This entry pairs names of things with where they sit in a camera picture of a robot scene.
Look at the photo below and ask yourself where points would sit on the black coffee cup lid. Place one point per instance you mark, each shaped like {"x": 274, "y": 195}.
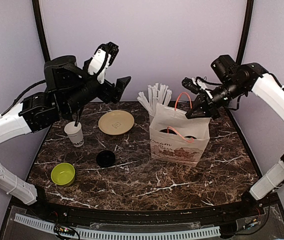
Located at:
{"x": 168, "y": 131}

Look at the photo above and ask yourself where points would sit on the white paper cups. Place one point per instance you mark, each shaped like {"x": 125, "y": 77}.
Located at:
{"x": 74, "y": 133}

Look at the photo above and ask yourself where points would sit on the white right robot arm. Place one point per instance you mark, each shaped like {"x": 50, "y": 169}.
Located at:
{"x": 254, "y": 98}

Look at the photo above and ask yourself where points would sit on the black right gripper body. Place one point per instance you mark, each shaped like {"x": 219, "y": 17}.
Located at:
{"x": 232, "y": 91}

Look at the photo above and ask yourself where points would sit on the green plastic bowl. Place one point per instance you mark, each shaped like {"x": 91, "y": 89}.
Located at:
{"x": 63, "y": 174}

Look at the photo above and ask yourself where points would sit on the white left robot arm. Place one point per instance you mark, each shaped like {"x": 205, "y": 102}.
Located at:
{"x": 39, "y": 111}

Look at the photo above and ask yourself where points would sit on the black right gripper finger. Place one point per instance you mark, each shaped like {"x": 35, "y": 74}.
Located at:
{"x": 197, "y": 104}
{"x": 199, "y": 113}

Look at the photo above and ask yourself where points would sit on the black corner frame post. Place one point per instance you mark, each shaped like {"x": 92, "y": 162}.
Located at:
{"x": 245, "y": 31}

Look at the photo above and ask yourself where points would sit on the cream bear paper bag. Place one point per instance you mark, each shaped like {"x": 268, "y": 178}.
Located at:
{"x": 177, "y": 148}

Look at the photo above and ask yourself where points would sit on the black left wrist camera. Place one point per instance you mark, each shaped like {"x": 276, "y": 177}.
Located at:
{"x": 62, "y": 74}

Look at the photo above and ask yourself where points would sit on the beige bear plate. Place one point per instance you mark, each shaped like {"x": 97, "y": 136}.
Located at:
{"x": 116, "y": 122}

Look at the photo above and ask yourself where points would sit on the white perforated cable rail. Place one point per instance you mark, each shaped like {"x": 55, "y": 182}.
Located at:
{"x": 103, "y": 231}

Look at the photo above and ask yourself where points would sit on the white paper straw cup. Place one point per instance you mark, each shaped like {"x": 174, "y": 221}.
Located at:
{"x": 151, "y": 117}

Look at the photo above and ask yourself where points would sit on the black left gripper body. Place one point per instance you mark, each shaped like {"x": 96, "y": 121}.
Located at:
{"x": 80, "y": 96}

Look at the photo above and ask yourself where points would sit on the black left frame post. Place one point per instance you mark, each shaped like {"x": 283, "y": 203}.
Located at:
{"x": 40, "y": 30}

